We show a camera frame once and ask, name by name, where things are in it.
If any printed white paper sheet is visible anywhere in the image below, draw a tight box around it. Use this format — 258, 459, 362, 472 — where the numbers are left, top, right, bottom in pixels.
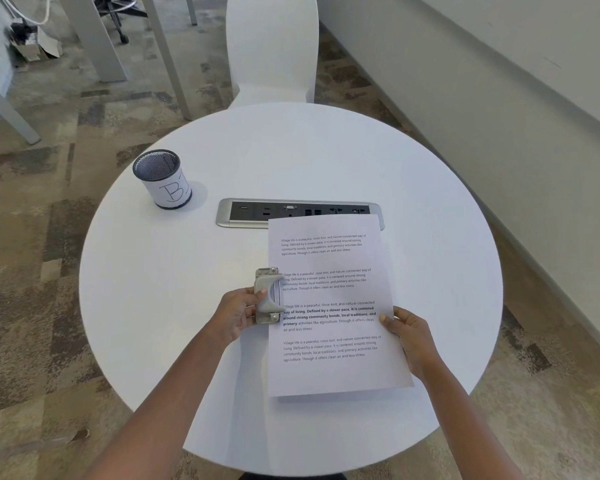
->
267, 215, 415, 398

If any person's left hand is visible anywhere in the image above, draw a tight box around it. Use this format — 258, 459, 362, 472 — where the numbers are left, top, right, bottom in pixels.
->
210, 287, 268, 344

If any white cable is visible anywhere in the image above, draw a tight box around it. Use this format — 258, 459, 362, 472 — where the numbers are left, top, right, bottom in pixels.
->
0, 0, 53, 25

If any open cardboard box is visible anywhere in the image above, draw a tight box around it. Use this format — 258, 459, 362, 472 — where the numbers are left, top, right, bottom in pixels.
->
9, 22, 62, 63

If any white chair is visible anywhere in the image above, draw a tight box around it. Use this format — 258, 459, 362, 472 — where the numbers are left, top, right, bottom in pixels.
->
226, 0, 321, 109

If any person's left forearm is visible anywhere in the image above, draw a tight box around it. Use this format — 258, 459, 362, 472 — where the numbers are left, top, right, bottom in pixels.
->
82, 326, 233, 480

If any person's right forearm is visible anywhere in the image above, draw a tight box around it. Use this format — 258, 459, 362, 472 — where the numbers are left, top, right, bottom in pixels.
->
420, 356, 531, 480

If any person's right hand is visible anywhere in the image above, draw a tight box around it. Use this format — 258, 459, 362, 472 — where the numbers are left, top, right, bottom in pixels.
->
380, 307, 447, 383

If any black office chair base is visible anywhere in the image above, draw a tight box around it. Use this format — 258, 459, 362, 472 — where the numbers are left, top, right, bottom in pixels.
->
93, 0, 150, 44

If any grey desk leg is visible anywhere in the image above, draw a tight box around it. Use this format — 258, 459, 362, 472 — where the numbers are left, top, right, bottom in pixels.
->
0, 72, 42, 146
55, 0, 128, 83
141, 0, 193, 121

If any silver table power socket panel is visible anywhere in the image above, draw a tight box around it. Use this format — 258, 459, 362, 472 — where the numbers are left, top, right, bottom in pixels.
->
215, 198, 385, 231

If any black mesh pen holder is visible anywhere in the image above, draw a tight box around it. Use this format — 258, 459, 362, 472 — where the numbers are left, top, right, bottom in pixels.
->
132, 149, 193, 210

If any grey metal hole punch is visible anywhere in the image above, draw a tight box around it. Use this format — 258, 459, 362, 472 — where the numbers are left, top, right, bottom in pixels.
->
252, 268, 285, 325

